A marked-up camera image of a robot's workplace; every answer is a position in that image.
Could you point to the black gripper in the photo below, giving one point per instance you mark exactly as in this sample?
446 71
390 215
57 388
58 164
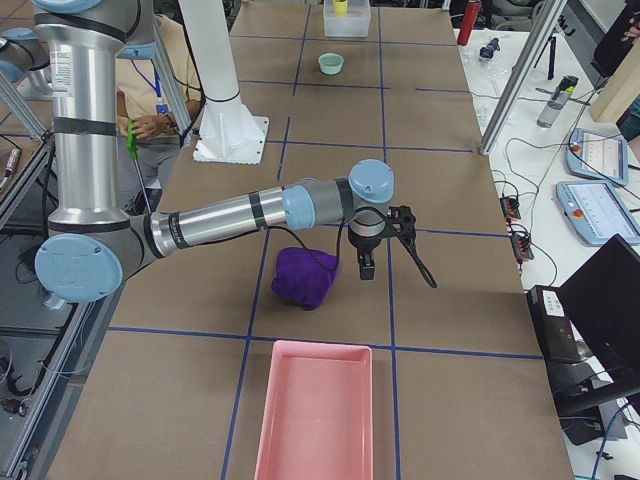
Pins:
363 246

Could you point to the purple cloth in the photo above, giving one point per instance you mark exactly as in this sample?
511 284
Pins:
304 277

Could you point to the mint green bowl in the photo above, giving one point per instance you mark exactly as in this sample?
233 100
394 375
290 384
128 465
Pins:
330 63

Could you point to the yellow plastic cup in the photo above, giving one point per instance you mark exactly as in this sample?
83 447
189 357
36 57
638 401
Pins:
340 7

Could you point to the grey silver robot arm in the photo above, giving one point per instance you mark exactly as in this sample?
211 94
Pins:
93 246

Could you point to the clear white plastic box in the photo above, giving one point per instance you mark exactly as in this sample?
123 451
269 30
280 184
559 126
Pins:
354 25

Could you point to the pink plastic tray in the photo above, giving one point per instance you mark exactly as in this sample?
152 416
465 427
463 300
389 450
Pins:
318 413

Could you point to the black monitor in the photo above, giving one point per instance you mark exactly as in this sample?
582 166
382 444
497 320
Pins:
601 299

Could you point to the near teach pendant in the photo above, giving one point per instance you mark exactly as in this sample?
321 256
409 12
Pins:
596 212

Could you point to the teach pendant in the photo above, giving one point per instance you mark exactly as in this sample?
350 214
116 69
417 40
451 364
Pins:
597 156
596 212

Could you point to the folded blue umbrella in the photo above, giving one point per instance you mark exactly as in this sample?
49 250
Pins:
488 51

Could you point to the red thermos bottle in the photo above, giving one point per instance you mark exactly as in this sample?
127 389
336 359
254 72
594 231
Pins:
469 18

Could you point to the far teach pendant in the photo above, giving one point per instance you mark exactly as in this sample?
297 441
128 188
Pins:
597 156

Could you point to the seated person beige shirt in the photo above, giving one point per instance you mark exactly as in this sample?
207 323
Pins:
141 97

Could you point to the clear water bottle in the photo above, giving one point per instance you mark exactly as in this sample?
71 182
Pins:
557 101

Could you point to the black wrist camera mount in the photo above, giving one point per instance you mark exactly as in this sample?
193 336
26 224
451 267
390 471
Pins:
402 224

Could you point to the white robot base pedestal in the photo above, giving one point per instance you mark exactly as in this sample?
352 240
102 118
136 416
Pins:
228 132

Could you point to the green handled tool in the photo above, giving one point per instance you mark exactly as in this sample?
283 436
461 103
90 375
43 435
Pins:
133 152

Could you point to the aluminium frame post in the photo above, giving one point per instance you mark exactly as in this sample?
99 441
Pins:
537 38

